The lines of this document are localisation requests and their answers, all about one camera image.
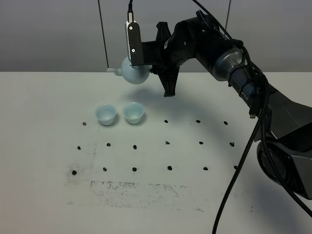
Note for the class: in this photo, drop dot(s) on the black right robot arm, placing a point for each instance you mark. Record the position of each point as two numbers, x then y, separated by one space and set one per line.
284 127

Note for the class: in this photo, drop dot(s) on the light blue porcelain teapot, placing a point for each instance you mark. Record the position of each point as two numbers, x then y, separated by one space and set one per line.
132 74

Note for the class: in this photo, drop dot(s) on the light blue teacup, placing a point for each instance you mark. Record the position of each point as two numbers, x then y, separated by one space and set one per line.
105 114
133 112

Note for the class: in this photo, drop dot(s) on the right light blue teacup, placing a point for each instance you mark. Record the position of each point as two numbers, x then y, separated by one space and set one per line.
133 112

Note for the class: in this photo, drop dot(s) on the left light blue teacup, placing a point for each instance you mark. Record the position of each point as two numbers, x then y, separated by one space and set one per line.
105 114

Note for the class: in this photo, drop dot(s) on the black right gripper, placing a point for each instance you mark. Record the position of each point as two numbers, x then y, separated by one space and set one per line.
170 50

